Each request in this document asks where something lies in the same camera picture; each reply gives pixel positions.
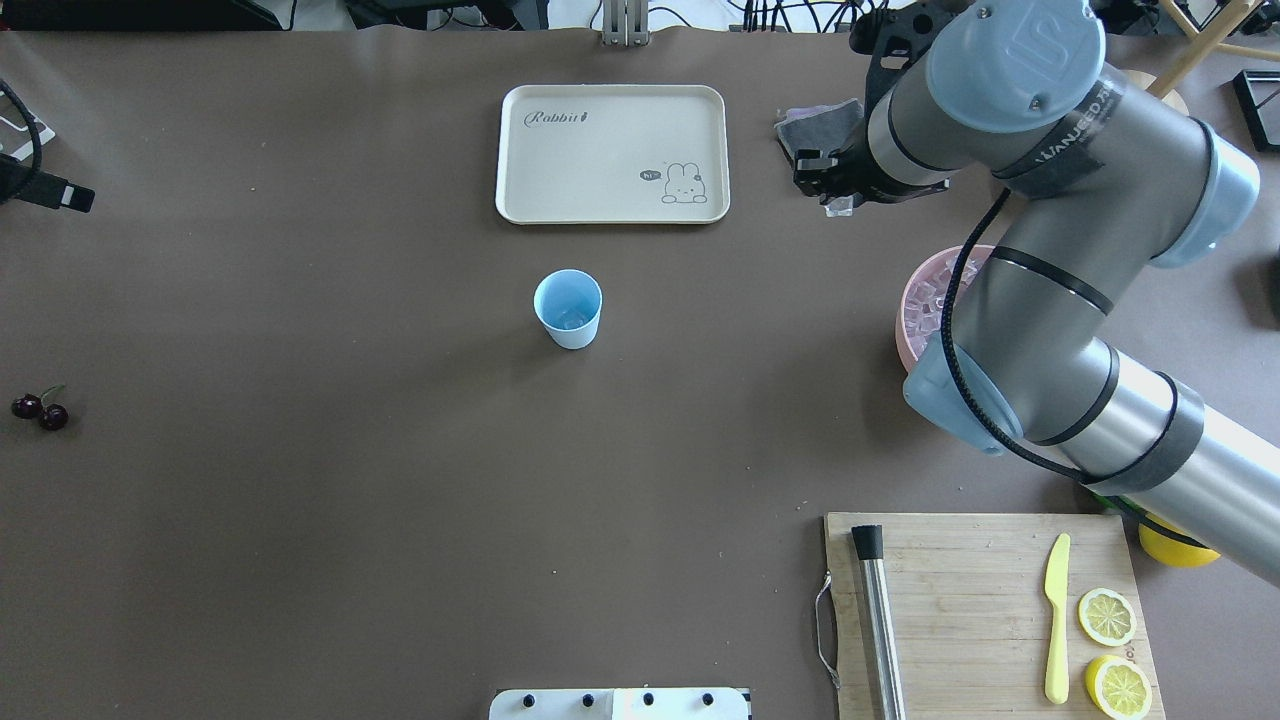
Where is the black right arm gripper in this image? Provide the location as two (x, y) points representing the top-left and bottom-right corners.
(794, 1), (970, 205)

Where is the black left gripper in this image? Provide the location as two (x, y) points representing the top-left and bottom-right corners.
(0, 79), (97, 214)

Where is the clear ice cube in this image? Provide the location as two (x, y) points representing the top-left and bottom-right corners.
(823, 196), (861, 218)

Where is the dark cherry pair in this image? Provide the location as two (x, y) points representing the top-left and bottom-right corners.
(10, 383), (70, 432)

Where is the blue plastic cup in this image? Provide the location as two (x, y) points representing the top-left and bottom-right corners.
(532, 268), (604, 351)

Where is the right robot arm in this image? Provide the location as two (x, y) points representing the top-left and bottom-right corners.
(794, 1), (1279, 583)

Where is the pink bowl of ice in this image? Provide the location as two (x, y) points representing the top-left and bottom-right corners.
(893, 243), (995, 372)

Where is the grey folded cloth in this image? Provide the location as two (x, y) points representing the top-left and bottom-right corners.
(774, 97), (867, 170)

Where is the cream rabbit tray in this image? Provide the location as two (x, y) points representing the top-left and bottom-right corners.
(494, 85), (731, 225)

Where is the wooden glass stand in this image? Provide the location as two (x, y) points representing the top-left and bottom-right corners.
(1123, 1), (1279, 117)

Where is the wooden cutting board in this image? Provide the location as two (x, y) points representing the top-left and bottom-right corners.
(823, 512), (1158, 719)

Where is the lemon slice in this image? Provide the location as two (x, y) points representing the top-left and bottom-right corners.
(1076, 587), (1137, 647)
(1084, 655), (1155, 719)

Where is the yellow plastic knife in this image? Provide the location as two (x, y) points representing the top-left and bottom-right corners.
(1043, 533), (1071, 705)

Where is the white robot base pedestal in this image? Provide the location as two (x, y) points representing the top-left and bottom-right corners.
(488, 685), (753, 719)

